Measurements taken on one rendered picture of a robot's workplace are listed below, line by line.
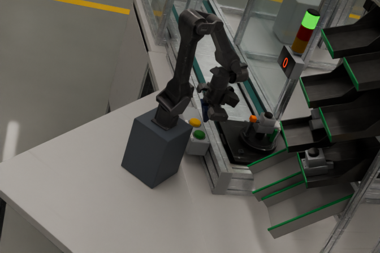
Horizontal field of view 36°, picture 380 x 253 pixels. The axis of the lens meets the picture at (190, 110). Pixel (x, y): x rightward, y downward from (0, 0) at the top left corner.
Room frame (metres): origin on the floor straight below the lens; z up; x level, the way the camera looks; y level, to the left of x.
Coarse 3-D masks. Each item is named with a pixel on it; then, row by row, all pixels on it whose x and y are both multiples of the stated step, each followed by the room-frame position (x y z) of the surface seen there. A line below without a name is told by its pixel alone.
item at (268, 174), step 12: (276, 156) 1.56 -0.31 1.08; (288, 156) 1.57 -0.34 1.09; (252, 168) 1.55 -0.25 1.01; (264, 168) 1.55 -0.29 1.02; (276, 168) 1.54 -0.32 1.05; (288, 168) 1.52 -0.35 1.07; (264, 180) 1.51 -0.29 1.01; (276, 180) 1.49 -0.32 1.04; (288, 180) 1.44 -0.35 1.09; (300, 180) 1.45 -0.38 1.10; (252, 192) 1.42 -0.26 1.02; (264, 192) 1.43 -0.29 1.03
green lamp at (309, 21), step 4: (304, 16) 1.99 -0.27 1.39; (308, 16) 1.97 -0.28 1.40; (312, 16) 1.97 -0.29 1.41; (316, 16) 1.97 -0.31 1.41; (304, 20) 1.98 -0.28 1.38; (308, 20) 1.97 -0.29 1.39; (312, 20) 1.97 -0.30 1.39; (316, 20) 1.97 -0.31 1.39; (304, 24) 1.97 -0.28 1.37; (308, 24) 1.97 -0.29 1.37; (312, 24) 1.97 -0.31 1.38; (312, 28) 1.97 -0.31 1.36
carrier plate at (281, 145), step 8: (232, 120) 1.85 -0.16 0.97; (224, 128) 1.79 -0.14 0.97; (232, 128) 1.80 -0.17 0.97; (240, 128) 1.82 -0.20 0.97; (224, 136) 1.74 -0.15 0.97; (232, 136) 1.75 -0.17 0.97; (280, 136) 1.86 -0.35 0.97; (232, 144) 1.71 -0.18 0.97; (240, 144) 1.72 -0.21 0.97; (280, 144) 1.81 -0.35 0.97; (232, 152) 1.66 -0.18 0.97; (248, 152) 1.69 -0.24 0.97; (232, 160) 1.63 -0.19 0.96; (240, 160) 1.63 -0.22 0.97; (248, 160) 1.64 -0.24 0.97; (256, 160) 1.66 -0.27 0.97
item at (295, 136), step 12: (288, 120) 1.56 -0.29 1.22; (300, 120) 1.57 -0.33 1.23; (288, 132) 1.53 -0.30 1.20; (300, 132) 1.52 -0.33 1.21; (312, 132) 1.52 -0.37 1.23; (324, 132) 1.52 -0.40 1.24; (288, 144) 1.47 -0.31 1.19; (300, 144) 1.44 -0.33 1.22; (312, 144) 1.45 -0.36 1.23; (324, 144) 1.45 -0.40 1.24
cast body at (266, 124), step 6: (264, 114) 1.77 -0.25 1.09; (270, 114) 1.77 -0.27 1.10; (264, 120) 1.75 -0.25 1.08; (270, 120) 1.75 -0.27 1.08; (276, 120) 1.76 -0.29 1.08; (258, 126) 1.74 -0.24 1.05; (264, 126) 1.75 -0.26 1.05; (270, 126) 1.76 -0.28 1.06; (276, 126) 1.79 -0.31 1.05; (258, 132) 1.74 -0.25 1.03; (264, 132) 1.75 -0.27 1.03; (270, 132) 1.76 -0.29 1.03
